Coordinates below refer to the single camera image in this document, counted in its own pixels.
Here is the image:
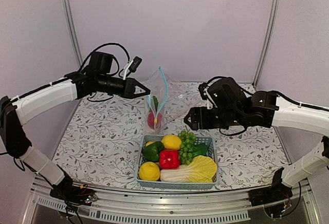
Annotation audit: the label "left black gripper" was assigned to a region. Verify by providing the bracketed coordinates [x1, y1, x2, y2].
[97, 74, 151, 99]

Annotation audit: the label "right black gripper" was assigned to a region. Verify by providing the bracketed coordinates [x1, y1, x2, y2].
[184, 106, 244, 130]

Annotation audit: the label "green grapes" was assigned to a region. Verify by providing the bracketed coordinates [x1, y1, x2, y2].
[178, 129, 196, 165]

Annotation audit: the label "blue zipper clear bag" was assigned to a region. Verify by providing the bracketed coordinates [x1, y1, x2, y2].
[144, 67, 169, 134]

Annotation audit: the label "white radish with leaves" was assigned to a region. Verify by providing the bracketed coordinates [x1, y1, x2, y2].
[147, 95, 161, 134]

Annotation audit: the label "red bell pepper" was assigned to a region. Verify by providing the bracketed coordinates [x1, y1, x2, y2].
[159, 150, 180, 169]

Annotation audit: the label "green bell pepper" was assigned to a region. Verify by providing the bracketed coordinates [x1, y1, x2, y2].
[142, 141, 165, 162]

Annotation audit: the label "yellow lemon front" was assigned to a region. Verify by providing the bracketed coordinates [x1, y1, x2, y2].
[139, 162, 160, 181]

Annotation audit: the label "yellow lemon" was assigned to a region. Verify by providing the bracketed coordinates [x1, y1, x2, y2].
[139, 162, 160, 181]
[161, 135, 182, 151]

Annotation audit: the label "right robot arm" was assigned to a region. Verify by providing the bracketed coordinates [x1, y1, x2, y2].
[184, 76, 328, 201]

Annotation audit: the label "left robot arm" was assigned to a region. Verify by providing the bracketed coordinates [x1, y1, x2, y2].
[1, 51, 150, 200]

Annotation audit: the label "pink zipper clear bag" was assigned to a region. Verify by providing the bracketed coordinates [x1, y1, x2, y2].
[144, 79, 203, 122]

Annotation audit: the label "green bok choy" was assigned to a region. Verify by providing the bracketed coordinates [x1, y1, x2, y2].
[192, 143, 208, 158]

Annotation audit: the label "yellow lemon back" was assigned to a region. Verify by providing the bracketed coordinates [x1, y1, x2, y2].
[161, 135, 182, 151]

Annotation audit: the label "napa cabbage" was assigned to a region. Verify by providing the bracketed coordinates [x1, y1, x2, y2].
[160, 156, 217, 183]

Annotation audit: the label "light blue plastic basket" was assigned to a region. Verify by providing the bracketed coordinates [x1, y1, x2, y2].
[134, 135, 219, 190]

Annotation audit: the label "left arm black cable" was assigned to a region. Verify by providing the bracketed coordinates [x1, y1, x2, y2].
[78, 43, 131, 72]

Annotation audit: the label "front aluminium rail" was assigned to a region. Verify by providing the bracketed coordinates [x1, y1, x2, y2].
[23, 177, 321, 223]

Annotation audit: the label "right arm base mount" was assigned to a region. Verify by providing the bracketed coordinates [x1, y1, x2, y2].
[248, 183, 293, 218]

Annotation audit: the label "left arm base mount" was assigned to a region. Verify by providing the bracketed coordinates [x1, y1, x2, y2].
[50, 166, 98, 206]

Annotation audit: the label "left aluminium frame post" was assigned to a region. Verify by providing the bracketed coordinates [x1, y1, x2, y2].
[62, 0, 83, 66]

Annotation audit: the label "aluminium frame post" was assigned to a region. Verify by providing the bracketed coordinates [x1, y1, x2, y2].
[62, 0, 83, 66]
[252, 0, 280, 88]

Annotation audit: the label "right aluminium frame post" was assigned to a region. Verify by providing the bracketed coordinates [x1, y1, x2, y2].
[252, 0, 280, 88]

